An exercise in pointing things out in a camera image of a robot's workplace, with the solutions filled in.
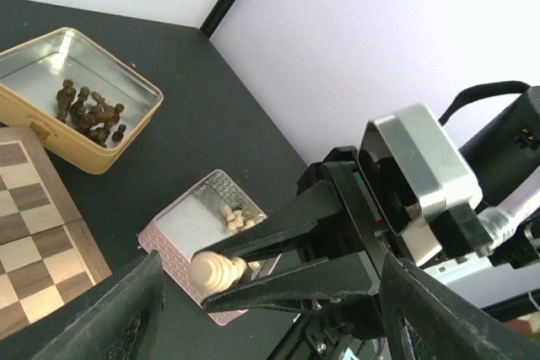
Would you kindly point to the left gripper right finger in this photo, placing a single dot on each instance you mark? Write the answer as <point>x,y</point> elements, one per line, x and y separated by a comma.
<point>424,319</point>

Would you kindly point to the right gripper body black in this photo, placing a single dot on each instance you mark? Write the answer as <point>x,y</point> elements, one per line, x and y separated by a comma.
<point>352,243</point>

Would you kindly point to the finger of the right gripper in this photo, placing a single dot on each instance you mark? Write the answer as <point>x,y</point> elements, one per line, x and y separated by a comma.
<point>347,278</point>
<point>314,221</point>

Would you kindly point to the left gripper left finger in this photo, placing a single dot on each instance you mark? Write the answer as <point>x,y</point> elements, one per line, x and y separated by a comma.
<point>122,323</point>

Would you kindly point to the wooden chess board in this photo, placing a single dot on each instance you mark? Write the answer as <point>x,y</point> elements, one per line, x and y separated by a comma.
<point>48,255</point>

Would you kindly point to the gold tin box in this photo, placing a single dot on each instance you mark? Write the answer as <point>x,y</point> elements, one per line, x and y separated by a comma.
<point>32,73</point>

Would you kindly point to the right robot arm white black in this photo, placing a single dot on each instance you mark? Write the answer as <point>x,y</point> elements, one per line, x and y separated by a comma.
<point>495,127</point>

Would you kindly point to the pile of light chess pieces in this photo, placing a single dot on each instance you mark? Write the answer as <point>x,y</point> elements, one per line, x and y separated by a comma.
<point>235,219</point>

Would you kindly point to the pile of dark chess pieces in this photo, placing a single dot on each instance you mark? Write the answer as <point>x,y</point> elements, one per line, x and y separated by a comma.
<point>90,114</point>

